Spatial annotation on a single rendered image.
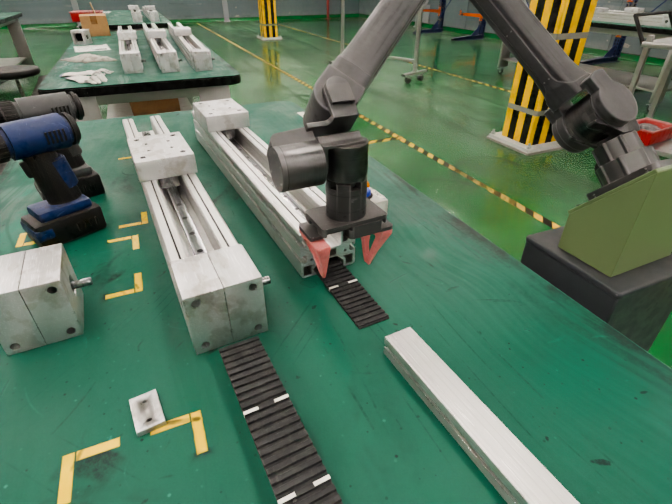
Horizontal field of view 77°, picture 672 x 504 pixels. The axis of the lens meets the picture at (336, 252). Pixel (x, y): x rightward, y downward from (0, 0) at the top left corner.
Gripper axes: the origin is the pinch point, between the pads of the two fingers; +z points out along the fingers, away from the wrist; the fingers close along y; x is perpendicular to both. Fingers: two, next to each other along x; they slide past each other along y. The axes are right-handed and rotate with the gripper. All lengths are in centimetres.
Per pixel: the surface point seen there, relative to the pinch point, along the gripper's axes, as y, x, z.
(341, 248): -2.1, -5.4, 0.8
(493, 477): 1.7, 33.9, 3.3
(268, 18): -322, -979, 42
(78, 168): 36, -56, -2
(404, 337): -0.2, 15.9, 1.5
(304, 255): 4.6, -5.3, 0.1
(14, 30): 132, -756, 25
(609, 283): -39.0, 18.2, 4.8
